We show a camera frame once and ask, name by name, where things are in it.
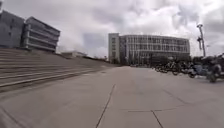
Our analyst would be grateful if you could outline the grey concrete slab pavement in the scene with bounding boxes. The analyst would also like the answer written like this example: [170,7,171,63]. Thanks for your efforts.
[0,65,224,128]

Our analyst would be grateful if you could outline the low pale building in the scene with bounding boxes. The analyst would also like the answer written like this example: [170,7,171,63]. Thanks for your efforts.
[60,50,88,60]

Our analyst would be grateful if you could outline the pale building with column facade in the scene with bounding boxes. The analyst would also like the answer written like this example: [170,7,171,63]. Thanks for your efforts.
[107,32,191,66]

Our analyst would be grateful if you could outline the row of parked bicycles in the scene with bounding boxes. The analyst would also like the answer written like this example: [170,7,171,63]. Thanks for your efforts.
[153,60,190,76]

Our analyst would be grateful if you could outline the grey building with balcony bands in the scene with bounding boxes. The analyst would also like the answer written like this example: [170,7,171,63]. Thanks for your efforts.
[21,16,62,53]

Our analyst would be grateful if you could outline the wide concrete steps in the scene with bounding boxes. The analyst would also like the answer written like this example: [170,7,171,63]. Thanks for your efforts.
[0,47,116,93]

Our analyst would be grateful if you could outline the parked scooter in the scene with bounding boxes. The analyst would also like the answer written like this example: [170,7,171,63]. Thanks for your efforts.
[205,62,224,84]
[187,64,208,79]

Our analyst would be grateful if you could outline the tall pole with fixtures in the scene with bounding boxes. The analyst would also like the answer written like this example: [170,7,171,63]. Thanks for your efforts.
[196,23,207,58]

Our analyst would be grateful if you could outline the dark grey building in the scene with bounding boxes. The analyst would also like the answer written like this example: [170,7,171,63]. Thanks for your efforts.
[0,9,26,50]

